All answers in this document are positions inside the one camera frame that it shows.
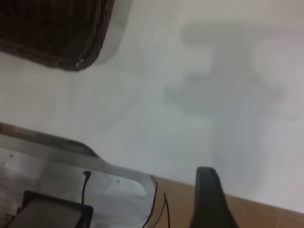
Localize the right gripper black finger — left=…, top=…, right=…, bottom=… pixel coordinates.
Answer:
left=189, top=166, right=238, bottom=228

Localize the dark brown woven basket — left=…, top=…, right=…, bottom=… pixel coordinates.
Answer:
left=0, top=0, right=117, bottom=72

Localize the black box device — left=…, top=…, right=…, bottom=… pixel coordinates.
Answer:
left=15, top=190, right=95, bottom=228

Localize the black plug cable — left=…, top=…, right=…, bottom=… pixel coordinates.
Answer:
left=81, top=170, right=92, bottom=205

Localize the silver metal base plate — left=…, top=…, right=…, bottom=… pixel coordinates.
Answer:
left=0, top=122, right=159, bottom=228

